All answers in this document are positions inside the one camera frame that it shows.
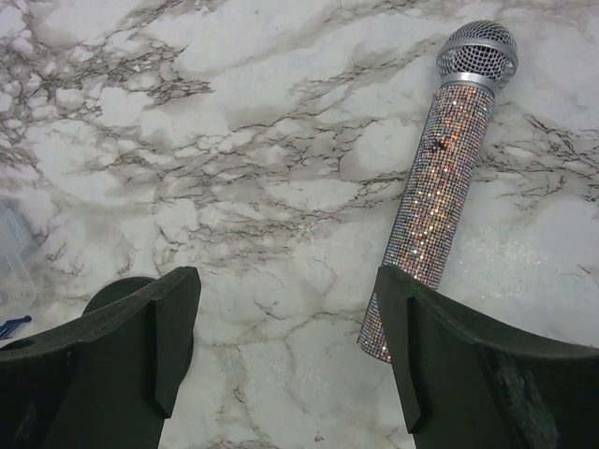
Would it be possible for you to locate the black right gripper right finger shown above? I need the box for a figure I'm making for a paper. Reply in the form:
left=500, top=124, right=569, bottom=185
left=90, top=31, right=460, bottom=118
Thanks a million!
left=375, top=266, right=598, bottom=448

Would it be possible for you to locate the glitter rhinestone microphone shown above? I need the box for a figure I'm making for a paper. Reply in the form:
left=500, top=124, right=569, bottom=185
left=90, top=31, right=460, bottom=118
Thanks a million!
left=357, top=19, right=519, bottom=362

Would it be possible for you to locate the clear plastic screw box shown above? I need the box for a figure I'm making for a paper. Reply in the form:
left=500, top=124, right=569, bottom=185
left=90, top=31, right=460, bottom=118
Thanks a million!
left=1, top=201, right=37, bottom=342

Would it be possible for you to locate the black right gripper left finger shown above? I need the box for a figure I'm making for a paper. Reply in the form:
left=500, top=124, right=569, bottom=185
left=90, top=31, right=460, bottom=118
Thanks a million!
left=1, top=267, right=201, bottom=448

